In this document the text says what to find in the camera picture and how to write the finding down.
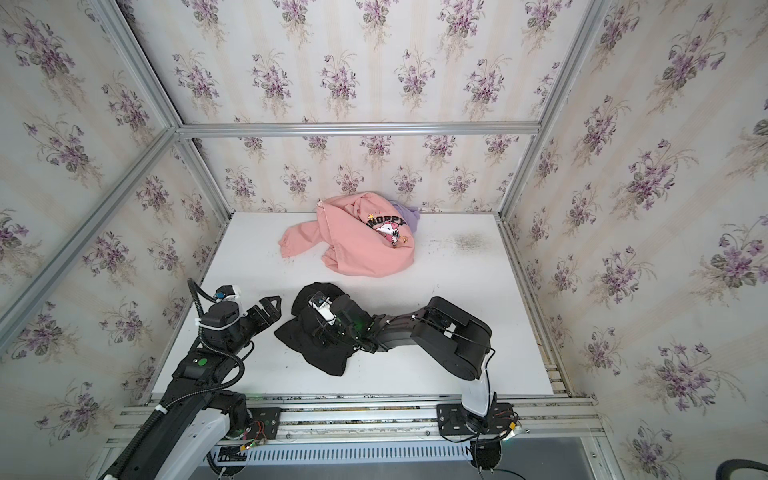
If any black cloth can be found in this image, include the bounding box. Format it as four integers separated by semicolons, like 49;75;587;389
274;282;355;377

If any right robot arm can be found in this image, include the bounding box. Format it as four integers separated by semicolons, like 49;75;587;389
307;292;495;431

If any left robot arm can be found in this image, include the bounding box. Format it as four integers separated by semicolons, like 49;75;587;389
101;279;282;479

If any purple cloth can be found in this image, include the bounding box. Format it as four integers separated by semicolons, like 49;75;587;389
391;200;420;234

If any pink printed sweatshirt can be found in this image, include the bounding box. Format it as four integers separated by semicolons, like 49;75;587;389
278;192;416;278

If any white vent grille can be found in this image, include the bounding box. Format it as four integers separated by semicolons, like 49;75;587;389
212;440;473;467

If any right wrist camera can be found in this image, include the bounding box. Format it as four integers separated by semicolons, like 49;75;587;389
308;291;336;325

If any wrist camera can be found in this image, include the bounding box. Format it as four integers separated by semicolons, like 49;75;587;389
308;291;336;325
214;285;243;312

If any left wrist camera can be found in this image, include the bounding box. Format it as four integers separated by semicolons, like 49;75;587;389
214;285;243;312

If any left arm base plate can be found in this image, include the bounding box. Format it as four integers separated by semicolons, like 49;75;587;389
221;407;282;447

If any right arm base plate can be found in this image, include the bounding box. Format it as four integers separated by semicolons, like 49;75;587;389
436;401;520;438

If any aluminium rail base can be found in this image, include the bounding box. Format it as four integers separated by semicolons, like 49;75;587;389
104;392;607;448

